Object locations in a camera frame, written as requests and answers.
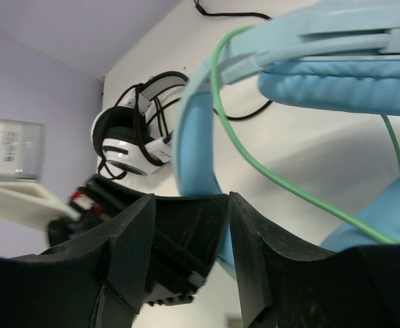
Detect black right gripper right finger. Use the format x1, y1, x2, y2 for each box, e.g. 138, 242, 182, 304
228, 193, 400, 327

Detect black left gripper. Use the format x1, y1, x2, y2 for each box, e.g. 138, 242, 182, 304
46, 174, 228, 304

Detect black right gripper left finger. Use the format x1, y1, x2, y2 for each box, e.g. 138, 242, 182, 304
0, 195, 156, 327

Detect light blue headphones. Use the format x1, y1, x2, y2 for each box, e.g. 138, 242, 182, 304
173, 0, 400, 279

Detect white and black headphones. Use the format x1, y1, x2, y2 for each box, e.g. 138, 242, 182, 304
91, 71, 189, 180

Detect black headphone cable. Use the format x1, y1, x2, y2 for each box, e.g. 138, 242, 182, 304
193, 0, 272, 121

